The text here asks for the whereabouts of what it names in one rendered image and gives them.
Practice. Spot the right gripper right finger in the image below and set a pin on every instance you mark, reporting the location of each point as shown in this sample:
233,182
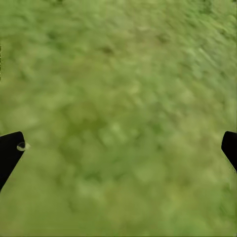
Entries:
229,147

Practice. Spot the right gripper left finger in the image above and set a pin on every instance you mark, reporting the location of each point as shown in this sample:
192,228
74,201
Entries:
12,147

